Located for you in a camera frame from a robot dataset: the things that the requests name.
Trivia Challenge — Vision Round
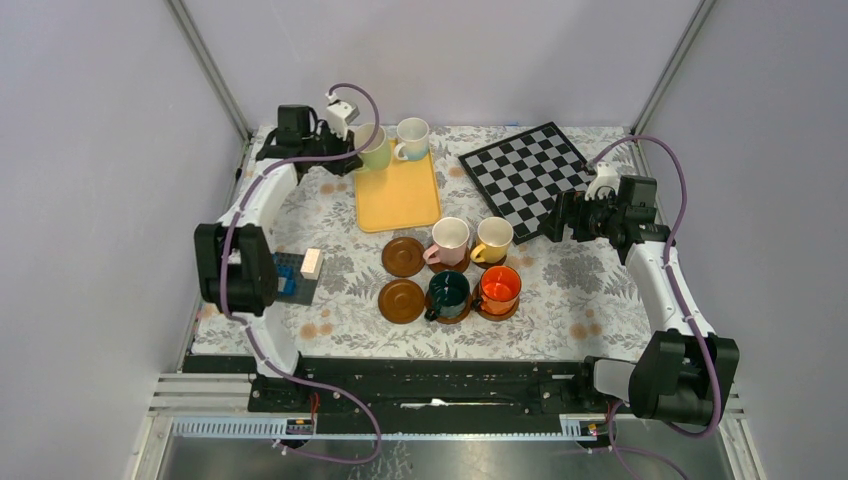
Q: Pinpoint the pink mug front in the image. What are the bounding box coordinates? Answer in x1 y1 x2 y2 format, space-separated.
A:
422 217 470 266

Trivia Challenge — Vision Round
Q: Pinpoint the brown coaster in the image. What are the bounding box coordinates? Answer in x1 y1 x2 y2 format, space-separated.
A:
377 279 425 324
381 237 425 278
424 293 472 325
473 301 520 322
428 255 471 274

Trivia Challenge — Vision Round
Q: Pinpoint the dark walnut wooden coaster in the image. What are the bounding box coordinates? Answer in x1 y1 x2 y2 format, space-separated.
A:
472 255 508 269

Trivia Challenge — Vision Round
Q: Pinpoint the aluminium frame rail left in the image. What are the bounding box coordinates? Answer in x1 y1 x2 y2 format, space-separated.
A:
164 0 254 142

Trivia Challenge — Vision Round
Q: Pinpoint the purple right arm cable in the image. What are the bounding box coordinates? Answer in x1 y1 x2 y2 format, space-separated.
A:
588 135 723 480

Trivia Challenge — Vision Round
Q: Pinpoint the aluminium frame rail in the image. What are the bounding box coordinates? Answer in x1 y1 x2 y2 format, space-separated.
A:
164 0 254 142
630 0 718 138

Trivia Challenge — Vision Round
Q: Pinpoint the floral patterned tablecloth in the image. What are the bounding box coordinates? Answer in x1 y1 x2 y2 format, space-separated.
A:
190 124 664 362

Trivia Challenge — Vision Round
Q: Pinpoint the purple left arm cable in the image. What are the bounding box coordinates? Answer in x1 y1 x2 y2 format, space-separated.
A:
218 82 384 466

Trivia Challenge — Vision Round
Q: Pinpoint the dark green mug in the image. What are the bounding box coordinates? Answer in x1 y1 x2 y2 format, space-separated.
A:
427 271 471 317

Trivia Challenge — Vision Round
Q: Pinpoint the cream yellow mug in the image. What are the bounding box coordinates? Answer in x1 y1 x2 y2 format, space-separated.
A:
471 217 514 264

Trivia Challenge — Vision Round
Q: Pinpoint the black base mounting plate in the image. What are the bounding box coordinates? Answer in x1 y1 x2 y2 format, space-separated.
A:
183 355 615 436

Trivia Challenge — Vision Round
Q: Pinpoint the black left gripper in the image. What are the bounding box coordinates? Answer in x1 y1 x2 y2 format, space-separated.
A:
302 121 362 176

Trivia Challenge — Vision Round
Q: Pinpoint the pink mug back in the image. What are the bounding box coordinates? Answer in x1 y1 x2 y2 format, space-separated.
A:
353 123 392 172

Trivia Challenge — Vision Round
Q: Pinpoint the beige building block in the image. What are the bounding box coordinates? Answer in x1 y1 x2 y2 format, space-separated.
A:
300 248 324 280

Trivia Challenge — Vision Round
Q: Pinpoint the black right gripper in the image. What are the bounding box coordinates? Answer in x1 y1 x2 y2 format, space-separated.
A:
536 189 624 243

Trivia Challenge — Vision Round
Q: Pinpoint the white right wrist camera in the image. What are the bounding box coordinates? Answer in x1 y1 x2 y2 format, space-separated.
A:
585 161 620 201

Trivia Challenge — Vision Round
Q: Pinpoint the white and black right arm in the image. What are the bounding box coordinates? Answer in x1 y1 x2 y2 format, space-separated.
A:
541 175 740 436

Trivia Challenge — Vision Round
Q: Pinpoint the orange cup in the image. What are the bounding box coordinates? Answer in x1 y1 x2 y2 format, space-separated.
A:
472 266 522 314

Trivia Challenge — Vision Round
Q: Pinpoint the yellow plastic tray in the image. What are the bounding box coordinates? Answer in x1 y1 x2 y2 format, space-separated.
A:
354 154 442 233

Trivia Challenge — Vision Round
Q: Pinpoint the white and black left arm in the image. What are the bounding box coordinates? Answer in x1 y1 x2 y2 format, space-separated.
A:
194 99 363 411

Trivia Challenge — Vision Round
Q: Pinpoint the blue building block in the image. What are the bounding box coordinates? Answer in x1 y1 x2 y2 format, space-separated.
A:
276 265 296 296

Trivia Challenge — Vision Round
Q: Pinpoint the aluminium frame rail right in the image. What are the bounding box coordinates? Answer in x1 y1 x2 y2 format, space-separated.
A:
630 0 718 138

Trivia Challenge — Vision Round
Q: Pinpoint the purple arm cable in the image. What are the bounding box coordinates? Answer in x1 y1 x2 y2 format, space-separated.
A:
588 135 723 480
218 82 384 466

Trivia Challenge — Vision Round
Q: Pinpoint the black and white chessboard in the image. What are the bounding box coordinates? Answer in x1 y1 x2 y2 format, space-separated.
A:
459 122 591 245

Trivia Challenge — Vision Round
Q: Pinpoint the pink mug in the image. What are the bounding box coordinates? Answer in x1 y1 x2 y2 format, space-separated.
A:
353 123 392 172
422 217 470 266

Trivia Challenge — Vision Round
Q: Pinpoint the white mug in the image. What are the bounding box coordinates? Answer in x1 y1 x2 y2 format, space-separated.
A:
393 117 430 161

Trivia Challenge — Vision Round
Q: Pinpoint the grey building block baseplate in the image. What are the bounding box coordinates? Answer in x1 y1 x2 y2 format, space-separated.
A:
272 252 318 306

